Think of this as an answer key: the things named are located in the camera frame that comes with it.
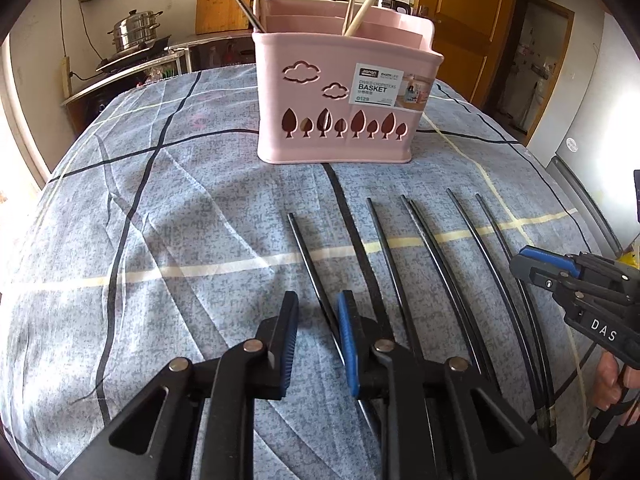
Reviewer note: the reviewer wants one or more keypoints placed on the wooden door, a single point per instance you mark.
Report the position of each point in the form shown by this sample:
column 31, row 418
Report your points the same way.
column 465, row 25

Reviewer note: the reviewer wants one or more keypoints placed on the steel kitchen table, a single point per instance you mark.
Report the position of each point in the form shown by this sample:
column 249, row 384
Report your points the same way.
column 100, row 87

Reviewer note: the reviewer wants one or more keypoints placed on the beige power strip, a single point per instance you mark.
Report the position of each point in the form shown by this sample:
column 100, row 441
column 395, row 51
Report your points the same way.
column 65, row 77

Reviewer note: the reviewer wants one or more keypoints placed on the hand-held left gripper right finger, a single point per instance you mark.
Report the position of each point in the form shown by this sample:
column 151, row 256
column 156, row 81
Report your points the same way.
column 347, row 340

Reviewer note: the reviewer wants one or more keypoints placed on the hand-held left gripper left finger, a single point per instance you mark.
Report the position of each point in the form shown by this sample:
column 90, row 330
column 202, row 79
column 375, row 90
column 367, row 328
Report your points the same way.
column 287, row 345

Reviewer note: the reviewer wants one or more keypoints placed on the bamboo cutting board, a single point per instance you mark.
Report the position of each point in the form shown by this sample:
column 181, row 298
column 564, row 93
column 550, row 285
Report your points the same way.
column 220, row 2

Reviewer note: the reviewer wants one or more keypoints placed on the blue checkered cloth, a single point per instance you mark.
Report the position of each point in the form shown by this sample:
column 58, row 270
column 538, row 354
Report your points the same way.
column 175, row 210

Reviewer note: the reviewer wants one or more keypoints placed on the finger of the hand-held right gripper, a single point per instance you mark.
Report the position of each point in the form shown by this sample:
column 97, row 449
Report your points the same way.
column 550, row 262
column 537, row 275

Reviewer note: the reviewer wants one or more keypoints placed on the black induction cooker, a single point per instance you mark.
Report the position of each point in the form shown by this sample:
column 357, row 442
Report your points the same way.
column 132, row 57

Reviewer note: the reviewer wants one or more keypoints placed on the pink plastic chopstick basket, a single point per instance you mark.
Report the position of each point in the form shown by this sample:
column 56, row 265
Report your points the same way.
column 280, row 60

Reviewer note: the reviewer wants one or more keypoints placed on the grey refrigerator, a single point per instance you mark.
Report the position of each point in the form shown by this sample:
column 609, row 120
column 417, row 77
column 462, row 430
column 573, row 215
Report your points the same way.
column 585, row 160

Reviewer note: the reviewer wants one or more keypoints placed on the wooden chopstick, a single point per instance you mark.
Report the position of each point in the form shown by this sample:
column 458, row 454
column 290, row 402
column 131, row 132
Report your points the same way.
column 370, row 2
column 351, row 2

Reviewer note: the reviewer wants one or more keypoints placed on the steel steamer pot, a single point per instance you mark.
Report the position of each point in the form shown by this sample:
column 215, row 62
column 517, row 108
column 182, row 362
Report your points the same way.
column 135, row 32

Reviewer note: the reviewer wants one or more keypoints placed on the person's right hand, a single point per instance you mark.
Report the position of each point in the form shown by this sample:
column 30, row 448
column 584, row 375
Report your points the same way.
column 606, row 385

